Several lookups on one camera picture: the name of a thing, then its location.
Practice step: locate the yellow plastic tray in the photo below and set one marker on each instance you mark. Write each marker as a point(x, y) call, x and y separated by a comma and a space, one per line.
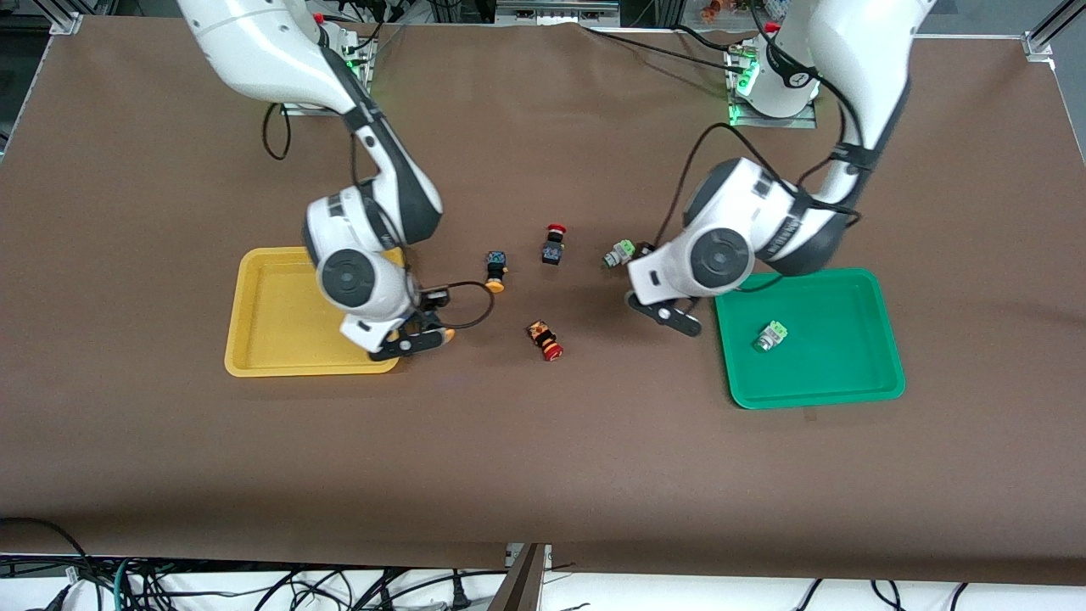
point(271, 314)

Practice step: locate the aluminium frame post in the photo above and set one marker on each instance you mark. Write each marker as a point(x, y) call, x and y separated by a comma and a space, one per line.
point(1048, 34)
point(64, 17)

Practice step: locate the red mushroom push button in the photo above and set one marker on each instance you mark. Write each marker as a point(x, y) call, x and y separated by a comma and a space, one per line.
point(553, 246)
point(545, 339)

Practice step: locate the green push button switch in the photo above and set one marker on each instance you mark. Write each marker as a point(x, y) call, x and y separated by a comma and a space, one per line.
point(770, 336)
point(619, 254)

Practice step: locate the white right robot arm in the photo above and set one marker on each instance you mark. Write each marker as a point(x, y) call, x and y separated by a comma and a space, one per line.
point(254, 51)

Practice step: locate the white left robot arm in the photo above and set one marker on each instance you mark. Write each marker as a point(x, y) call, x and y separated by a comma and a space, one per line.
point(857, 51)

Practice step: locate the grey metal rail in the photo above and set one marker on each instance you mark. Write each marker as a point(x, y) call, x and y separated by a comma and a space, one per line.
point(556, 10)

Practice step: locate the brown table cover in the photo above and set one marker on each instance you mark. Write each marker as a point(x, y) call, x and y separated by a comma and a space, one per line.
point(543, 458)

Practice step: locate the brown table leg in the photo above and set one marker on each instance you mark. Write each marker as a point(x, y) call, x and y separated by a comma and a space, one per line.
point(522, 590)

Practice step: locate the green plastic tray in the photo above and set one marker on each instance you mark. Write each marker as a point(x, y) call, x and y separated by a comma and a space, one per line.
point(831, 365)

